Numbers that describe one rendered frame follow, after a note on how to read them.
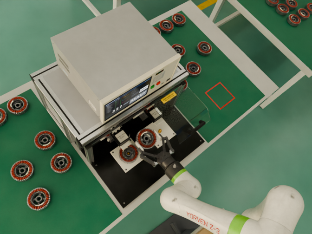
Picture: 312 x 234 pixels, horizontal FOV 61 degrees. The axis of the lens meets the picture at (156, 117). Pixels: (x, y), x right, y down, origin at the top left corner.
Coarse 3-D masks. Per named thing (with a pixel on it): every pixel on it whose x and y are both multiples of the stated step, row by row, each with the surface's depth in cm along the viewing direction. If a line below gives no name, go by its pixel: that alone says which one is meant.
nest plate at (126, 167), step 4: (132, 140) 158; (116, 148) 154; (112, 152) 153; (116, 152) 153; (124, 152) 154; (116, 156) 152; (116, 160) 151; (120, 160) 152; (136, 160) 153; (140, 160) 154; (120, 164) 151; (124, 164) 151; (128, 164) 151; (132, 164) 152; (124, 168) 150; (128, 168) 150
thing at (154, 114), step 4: (152, 108) 156; (148, 112) 152; (152, 112) 152; (156, 112) 152; (148, 116) 154; (152, 116) 151; (156, 116) 151; (160, 116) 152; (152, 120) 153; (156, 120) 154; (160, 120) 155; (156, 124) 154
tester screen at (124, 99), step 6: (144, 84) 119; (132, 90) 115; (138, 90) 120; (144, 90) 125; (126, 96) 116; (114, 102) 112; (120, 102) 117; (126, 102) 122; (108, 108) 113; (114, 108) 118; (120, 108) 123; (108, 114) 118; (114, 114) 124
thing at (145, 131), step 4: (144, 128) 143; (148, 128) 143; (140, 132) 141; (144, 132) 142; (148, 132) 143; (152, 132) 143; (136, 136) 141; (140, 136) 141; (144, 136) 142; (148, 136) 143; (152, 136) 143; (156, 136) 144; (136, 140) 141; (140, 140) 141; (144, 140) 142; (148, 140) 143; (152, 140) 143; (140, 144) 140; (144, 144) 141; (148, 144) 141; (152, 144) 142; (144, 148) 141; (148, 148) 141
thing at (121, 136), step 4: (112, 128) 146; (120, 128) 147; (120, 132) 144; (124, 132) 144; (112, 136) 144; (116, 136) 142; (120, 136) 143; (124, 136) 143; (128, 136) 143; (116, 140) 144; (120, 140) 142; (124, 140) 142; (128, 140) 146; (120, 144) 142; (124, 144) 145; (128, 144) 146; (124, 148) 145
